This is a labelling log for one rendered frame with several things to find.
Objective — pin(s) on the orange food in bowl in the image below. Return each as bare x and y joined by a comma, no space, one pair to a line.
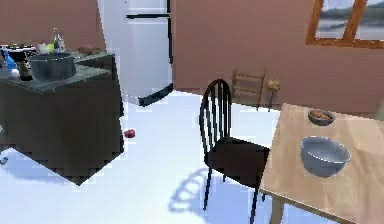
320,115

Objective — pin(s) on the small grey bowl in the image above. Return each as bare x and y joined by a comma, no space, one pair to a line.
320,117

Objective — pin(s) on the large grey bowl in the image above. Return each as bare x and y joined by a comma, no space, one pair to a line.
324,156

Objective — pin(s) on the black spindle chair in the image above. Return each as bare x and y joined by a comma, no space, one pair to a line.
230,150

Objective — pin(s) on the small brown wooden rack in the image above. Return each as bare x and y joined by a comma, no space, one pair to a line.
248,85

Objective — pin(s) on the red apple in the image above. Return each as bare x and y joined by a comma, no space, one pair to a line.
129,133

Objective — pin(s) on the white fridge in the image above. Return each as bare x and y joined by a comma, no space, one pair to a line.
143,53

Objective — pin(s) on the small yellow lamp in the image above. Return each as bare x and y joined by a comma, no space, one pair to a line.
274,87

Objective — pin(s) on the dark kitchen counter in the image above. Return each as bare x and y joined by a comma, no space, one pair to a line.
63,123

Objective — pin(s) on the grey round pot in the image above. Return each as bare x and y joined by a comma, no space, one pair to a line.
52,66

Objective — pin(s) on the clear glass bottle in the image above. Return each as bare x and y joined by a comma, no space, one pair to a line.
58,40

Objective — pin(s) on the light wooden table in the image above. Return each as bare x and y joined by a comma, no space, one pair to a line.
333,173

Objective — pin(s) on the yellow-green cup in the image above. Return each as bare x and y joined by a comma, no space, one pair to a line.
50,48

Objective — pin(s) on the dark bottle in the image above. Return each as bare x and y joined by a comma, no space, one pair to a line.
24,70

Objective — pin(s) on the wooden framed window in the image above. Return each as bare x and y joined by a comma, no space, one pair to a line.
346,21

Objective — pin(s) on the black stove top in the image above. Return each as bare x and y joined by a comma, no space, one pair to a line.
18,48

